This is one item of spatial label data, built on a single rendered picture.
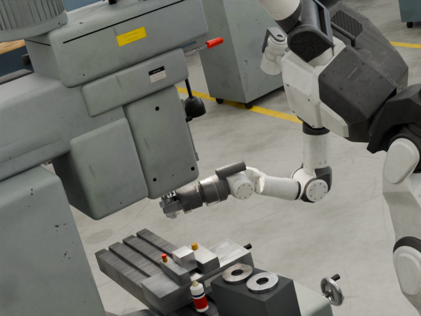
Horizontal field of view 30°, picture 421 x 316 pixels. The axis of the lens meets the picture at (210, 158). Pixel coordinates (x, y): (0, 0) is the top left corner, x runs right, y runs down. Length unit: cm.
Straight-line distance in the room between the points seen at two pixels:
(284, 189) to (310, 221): 231
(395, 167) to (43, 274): 98
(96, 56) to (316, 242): 272
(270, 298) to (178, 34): 78
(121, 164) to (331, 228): 266
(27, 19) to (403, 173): 108
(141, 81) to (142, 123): 12
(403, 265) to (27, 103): 115
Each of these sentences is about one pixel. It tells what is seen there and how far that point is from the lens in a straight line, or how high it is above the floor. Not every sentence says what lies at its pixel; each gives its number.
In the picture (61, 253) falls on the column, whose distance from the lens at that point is 212.
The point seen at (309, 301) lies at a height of 72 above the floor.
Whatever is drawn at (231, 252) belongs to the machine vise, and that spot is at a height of 99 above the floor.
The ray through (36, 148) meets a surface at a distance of 215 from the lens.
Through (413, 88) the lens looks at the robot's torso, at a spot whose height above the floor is 151.
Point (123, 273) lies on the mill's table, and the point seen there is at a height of 92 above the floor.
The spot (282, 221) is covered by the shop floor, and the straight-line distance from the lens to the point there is 495.
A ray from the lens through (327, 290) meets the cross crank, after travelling 303.
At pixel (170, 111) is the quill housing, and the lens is 231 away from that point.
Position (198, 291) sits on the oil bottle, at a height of 99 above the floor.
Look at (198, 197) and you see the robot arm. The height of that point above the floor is 125.
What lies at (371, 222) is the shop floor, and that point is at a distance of 474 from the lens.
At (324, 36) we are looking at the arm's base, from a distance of 212.
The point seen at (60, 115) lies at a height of 167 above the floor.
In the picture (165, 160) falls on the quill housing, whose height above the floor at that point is 142.
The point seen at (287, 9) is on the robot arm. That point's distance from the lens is 207.
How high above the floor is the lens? 224
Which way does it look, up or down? 21 degrees down
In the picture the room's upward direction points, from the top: 14 degrees counter-clockwise
